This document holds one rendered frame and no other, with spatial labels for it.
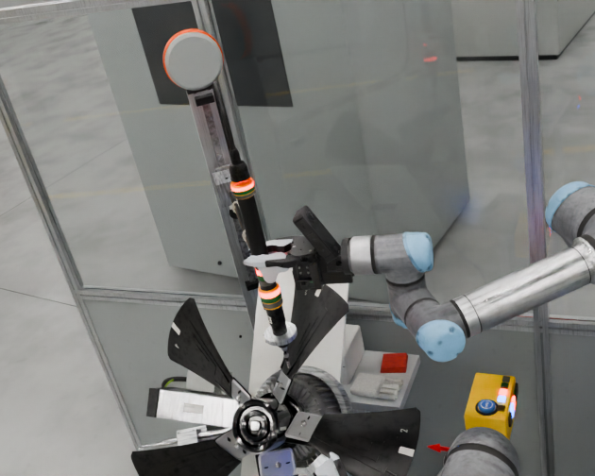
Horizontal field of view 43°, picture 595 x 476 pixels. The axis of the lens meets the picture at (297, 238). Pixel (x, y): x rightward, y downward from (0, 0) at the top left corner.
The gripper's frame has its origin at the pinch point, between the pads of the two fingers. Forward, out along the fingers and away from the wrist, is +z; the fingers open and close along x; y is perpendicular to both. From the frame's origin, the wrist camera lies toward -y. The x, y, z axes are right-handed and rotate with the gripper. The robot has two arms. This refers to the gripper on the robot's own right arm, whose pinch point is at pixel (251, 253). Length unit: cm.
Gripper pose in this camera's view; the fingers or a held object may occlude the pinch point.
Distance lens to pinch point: 150.6
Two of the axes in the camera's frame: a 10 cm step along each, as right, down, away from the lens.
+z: -9.6, 0.7, 2.7
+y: 2.0, 8.6, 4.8
